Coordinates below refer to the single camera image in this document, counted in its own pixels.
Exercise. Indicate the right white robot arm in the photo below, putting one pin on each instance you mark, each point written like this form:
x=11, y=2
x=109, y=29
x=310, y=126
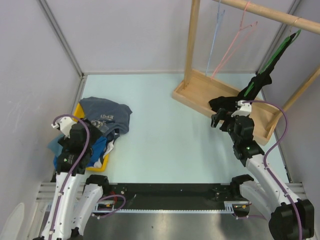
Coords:
x=289, y=217

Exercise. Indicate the blue tank top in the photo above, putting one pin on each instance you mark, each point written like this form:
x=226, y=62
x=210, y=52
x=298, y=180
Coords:
x=98, y=161

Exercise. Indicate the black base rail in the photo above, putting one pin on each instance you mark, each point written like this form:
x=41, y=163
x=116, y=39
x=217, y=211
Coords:
x=171, y=197

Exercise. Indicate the white garment with stripes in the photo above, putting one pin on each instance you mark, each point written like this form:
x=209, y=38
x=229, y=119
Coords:
x=107, y=150

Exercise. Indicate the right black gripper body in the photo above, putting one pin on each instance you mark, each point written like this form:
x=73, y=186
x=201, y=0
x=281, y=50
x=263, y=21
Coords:
x=229, y=125

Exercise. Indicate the wooden clothes rack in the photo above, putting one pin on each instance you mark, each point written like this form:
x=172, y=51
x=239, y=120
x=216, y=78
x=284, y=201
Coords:
x=197, y=89

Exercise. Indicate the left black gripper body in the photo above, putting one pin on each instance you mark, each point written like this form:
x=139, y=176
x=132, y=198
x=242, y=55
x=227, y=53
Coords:
x=94, y=133

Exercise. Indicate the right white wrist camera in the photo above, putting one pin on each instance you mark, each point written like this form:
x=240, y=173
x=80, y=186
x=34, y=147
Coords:
x=243, y=109

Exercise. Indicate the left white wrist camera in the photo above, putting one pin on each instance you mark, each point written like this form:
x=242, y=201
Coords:
x=64, y=125

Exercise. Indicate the yellow plastic basket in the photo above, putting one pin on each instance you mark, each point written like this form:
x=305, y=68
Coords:
x=101, y=165

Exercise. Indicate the aluminium frame post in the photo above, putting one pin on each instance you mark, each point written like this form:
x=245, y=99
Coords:
x=48, y=13

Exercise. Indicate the green hanger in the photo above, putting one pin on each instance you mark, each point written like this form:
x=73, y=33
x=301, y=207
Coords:
x=263, y=77

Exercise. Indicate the light blue wire hanger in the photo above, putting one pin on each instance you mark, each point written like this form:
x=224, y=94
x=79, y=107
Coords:
x=219, y=19

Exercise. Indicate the pink wire hanger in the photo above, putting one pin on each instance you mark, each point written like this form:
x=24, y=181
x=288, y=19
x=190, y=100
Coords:
x=243, y=33

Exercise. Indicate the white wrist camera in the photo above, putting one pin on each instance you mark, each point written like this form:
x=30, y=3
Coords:
x=64, y=125
x=243, y=109

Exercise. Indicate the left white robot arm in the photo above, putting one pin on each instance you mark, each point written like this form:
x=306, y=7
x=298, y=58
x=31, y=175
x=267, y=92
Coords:
x=69, y=216

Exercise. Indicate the grey-blue printed t-shirt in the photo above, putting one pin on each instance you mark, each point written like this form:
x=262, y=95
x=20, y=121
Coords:
x=107, y=116

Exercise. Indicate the light teal garment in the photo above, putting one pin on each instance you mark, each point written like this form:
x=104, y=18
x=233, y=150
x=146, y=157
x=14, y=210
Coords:
x=54, y=146

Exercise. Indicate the black garment on hanger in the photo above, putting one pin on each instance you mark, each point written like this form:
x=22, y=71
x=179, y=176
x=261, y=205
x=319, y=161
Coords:
x=228, y=103

